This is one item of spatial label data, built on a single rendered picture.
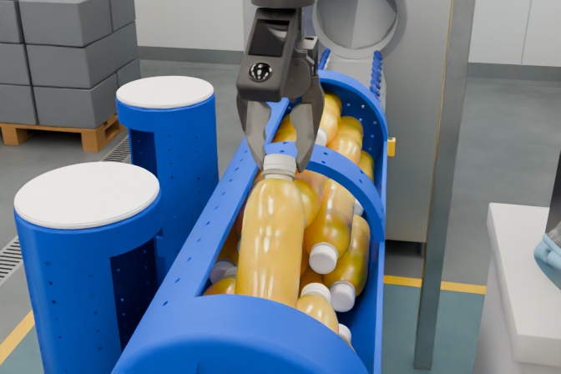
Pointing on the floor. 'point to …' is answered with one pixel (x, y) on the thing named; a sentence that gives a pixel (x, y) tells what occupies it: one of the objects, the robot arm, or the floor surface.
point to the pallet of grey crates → (65, 44)
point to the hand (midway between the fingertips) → (280, 163)
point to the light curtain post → (446, 151)
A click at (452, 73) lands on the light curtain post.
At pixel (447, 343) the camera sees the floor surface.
